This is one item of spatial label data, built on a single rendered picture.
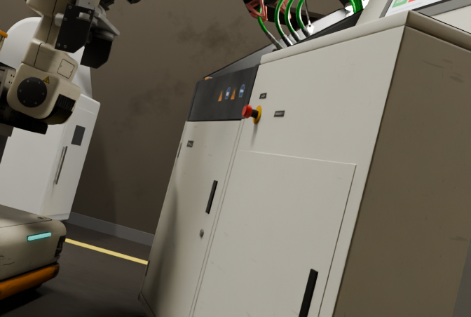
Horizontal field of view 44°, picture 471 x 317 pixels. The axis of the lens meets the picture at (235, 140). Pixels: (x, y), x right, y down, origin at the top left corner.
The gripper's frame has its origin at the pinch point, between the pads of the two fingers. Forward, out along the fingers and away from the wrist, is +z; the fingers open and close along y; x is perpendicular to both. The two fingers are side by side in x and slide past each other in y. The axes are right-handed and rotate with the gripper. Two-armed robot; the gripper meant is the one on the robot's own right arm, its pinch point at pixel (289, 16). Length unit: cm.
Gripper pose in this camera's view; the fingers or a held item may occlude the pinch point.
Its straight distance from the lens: 211.4
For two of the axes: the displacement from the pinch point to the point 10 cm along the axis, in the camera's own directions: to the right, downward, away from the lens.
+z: 4.9, 8.7, -0.1
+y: 8.7, -4.9, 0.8
